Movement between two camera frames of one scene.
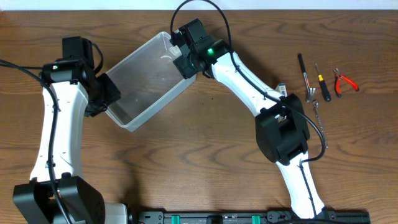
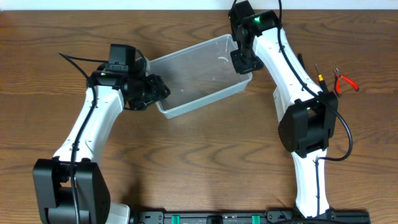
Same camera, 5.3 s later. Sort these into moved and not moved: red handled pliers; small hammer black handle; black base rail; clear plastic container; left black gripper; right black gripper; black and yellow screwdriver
Moved: clear plastic container; left black gripper; right black gripper
Not moved: black and yellow screwdriver; black base rail; small hammer black handle; red handled pliers
